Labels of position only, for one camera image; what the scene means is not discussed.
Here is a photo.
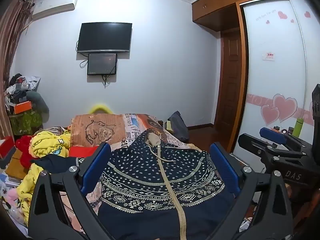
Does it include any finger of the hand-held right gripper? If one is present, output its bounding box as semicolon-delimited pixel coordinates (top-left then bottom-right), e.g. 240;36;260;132
237;133;312;161
259;127;313;148

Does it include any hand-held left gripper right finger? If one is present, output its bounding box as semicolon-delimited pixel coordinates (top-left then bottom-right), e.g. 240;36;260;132
209;142;294;240

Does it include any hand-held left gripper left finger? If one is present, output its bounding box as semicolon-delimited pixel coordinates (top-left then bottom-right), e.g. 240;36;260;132
27;142;112;240

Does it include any navy patterned zip hoodie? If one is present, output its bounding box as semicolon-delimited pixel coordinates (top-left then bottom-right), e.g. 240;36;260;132
76;128;238;240

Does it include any red folded garment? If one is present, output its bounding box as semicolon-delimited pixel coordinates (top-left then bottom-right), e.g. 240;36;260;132
69;146;100;158

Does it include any green bottle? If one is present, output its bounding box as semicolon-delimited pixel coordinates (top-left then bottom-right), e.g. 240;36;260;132
294;117;303;138

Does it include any newspaper print bed sheet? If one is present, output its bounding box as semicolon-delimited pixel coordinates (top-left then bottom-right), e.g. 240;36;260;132
60;113;258;240

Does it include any dark navy cloth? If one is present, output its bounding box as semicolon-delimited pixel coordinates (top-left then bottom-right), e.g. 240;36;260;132
30;154;80;174

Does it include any yellow cartoon fleece garment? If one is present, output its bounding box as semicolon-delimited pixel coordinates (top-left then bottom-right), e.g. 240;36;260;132
16;130;73;228

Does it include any yellow hoop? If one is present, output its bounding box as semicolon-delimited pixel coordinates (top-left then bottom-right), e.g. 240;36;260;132
90;103;114;115

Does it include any dark blue bag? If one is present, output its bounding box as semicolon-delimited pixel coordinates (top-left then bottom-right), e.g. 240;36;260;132
167;110;190;143

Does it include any red fuzzy cloth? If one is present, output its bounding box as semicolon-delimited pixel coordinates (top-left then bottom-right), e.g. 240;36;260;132
15;135;34;168

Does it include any brown cardboard box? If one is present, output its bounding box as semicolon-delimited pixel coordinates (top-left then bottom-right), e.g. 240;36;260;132
5;149;25;180

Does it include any green patterned cloth cover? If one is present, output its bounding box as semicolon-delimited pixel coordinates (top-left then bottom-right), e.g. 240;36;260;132
9;110;43;135

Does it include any grey neck pillow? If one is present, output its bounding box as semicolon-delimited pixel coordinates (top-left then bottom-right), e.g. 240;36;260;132
26;91;50;114

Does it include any illustrated paper booklet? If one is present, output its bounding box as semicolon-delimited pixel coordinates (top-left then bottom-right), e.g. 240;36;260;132
0;172;25;188

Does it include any dark grey box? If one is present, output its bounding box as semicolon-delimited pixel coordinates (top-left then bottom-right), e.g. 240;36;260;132
0;154;15;170

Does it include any red box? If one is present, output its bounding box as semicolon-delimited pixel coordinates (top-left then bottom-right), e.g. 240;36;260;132
0;136;14;156

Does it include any orange box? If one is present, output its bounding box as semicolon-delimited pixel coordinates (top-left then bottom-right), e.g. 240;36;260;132
14;101;33;114

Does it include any pile of mixed clutter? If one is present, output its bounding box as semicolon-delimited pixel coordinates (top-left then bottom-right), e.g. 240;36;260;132
4;73;42;110

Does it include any brown striped curtain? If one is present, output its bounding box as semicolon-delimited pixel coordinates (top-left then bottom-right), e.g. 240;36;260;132
0;0;34;140

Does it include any white air conditioner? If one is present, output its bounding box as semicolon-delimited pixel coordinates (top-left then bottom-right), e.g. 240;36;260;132
32;0;80;20

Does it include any black monitor cable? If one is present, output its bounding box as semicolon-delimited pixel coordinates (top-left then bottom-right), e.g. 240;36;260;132
101;66;118;88

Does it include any small black wall monitor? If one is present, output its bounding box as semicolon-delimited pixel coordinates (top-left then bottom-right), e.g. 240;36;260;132
87;53;118;76

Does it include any black wall television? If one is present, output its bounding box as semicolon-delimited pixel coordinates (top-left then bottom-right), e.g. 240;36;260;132
77;22;133;53

